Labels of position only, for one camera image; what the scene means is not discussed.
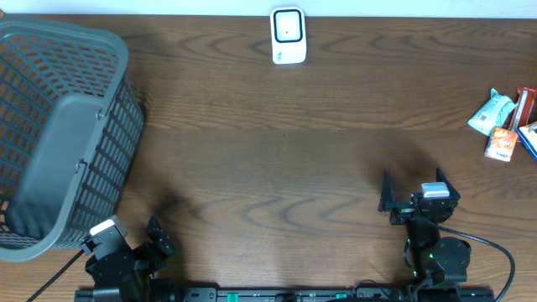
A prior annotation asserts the teal wet wipes pack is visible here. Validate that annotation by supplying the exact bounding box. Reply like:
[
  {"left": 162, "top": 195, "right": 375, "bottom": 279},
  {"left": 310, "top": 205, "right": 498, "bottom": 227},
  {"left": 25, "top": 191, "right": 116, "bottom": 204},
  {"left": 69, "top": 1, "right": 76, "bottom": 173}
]
[{"left": 467, "top": 88, "right": 516, "bottom": 136}]

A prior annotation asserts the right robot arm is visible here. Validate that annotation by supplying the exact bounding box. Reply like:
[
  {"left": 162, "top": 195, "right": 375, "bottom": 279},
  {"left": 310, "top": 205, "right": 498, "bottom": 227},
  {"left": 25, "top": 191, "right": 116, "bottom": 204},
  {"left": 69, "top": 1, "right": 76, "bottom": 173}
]
[{"left": 378, "top": 168, "right": 472, "bottom": 301}]

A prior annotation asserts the white barcode scanner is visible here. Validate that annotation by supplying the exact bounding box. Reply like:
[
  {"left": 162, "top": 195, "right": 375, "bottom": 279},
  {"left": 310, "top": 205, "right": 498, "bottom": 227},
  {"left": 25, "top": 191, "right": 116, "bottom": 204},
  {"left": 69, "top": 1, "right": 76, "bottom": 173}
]
[{"left": 270, "top": 7, "right": 307, "bottom": 65}]

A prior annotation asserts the red orange candy bar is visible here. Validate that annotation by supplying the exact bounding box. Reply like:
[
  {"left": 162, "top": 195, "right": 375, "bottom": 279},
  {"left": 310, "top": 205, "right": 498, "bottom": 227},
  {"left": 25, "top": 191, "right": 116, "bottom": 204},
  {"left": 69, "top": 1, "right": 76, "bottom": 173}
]
[{"left": 508, "top": 87, "right": 536, "bottom": 132}]

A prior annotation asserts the grey plastic shopping basket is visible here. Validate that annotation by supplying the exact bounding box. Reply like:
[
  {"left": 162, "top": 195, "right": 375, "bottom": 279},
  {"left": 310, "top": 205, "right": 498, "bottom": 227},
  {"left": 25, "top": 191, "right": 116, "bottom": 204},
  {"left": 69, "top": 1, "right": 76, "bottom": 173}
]
[{"left": 1, "top": 16, "right": 143, "bottom": 262}]

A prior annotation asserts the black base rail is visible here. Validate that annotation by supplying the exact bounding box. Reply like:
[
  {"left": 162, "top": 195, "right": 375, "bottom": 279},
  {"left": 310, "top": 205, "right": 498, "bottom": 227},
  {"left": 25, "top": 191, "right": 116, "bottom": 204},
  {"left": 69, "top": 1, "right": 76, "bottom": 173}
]
[{"left": 74, "top": 286, "right": 496, "bottom": 302}]

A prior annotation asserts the yellow snack chip bag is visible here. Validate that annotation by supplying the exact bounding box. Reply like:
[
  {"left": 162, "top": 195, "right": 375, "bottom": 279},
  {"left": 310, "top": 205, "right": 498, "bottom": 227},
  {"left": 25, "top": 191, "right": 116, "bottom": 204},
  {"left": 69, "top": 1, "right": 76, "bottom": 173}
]
[{"left": 516, "top": 122, "right": 537, "bottom": 161}]

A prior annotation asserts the small orange tissue pack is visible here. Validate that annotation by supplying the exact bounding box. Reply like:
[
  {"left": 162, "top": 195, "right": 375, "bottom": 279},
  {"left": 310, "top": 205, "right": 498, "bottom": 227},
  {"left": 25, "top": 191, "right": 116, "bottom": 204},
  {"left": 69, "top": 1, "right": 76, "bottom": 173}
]
[{"left": 484, "top": 128, "right": 518, "bottom": 162}]

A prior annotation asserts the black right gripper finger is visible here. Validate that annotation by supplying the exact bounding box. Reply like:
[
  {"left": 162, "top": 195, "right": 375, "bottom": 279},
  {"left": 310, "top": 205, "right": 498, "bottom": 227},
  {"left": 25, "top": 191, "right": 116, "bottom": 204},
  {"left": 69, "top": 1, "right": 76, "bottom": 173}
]
[
  {"left": 435, "top": 167, "right": 458, "bottom": 200},
  {"left": 379, "top": 172, "right": 394, "bottom": 210}
]

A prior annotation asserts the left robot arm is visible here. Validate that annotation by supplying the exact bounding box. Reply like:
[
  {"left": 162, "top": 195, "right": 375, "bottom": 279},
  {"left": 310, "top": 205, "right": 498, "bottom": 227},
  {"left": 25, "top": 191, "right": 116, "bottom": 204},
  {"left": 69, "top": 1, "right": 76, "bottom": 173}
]
[{"left": 74, "top": 216, "right": 184, "bottom": 302}]

